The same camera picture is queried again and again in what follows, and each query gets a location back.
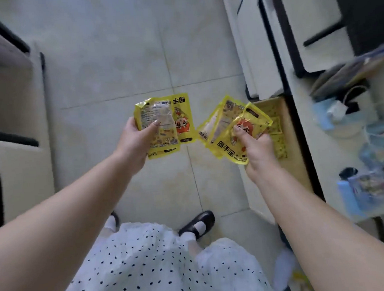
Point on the person's right hand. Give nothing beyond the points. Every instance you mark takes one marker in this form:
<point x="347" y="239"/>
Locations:
<point x="261" y="157"/>

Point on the person's left hand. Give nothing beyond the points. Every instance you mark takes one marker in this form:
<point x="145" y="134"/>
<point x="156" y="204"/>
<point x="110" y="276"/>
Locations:
<point x="133" y="148"/>

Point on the light wooden drawer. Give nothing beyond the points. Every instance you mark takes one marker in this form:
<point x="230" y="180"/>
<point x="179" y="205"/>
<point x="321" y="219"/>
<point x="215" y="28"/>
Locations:
<point x="294" y="136"/>

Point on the person's right forearm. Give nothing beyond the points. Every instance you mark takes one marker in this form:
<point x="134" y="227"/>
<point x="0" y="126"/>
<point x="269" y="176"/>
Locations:
<point x="343" y="244"/>

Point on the person's left forearm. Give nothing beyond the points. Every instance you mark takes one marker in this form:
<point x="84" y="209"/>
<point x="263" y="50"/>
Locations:
<point x="54" y="238"/>

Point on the person's left black shoe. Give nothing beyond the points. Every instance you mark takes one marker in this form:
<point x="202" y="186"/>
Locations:
<point x="116" y="221"/>

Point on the person's black shoe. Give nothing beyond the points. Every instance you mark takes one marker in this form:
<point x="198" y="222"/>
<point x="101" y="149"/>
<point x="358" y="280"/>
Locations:
<point x="203" y="220"/>
<point x="116" y="221"/>

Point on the person's left white sock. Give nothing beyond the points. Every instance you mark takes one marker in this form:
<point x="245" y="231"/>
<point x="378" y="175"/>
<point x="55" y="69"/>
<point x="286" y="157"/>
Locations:
<point x="109" y="223"/>

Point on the person's white sock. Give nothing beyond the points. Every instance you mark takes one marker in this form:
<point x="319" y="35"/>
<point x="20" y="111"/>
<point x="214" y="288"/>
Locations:
<point x="109" y="223"/>
<point x="198" y="228"/>

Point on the person's right black shoe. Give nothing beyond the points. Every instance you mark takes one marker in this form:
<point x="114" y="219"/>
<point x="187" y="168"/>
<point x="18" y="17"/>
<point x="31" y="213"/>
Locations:
<point x="203" y="220"/>

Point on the person's right white sock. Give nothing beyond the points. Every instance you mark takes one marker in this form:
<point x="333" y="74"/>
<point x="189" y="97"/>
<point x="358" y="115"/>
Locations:
<point x="198" y="228"/>

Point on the white cabinet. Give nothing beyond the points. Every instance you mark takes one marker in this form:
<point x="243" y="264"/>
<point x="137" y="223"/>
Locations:
<point x="330" y="153"/>

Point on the small black object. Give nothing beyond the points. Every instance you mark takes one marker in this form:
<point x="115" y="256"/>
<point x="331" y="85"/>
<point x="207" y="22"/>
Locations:
<point x="348" y="173"/>

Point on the light blue tissue box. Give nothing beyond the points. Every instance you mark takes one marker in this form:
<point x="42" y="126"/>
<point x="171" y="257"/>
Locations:
<point x="357" y="124"/>

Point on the blue and white folders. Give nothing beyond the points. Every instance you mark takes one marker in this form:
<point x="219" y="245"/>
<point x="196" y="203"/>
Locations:
<point x="338" y="77"/>

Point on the blue printed box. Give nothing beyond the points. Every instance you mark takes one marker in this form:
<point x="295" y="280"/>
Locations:
<point x="372" y="190"/>

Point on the blue cardboard box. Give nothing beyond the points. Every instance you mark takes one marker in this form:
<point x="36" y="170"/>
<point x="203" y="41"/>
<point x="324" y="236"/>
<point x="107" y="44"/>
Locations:
<point x="382" y="150"/>

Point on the white polka dot dress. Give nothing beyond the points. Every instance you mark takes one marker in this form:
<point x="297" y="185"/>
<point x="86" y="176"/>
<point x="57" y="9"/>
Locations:
<point x="148" y="274"/>

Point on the white and black furniture unit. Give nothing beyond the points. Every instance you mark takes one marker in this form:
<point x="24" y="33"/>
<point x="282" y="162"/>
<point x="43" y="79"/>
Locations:
<point x="11" y="97"/>

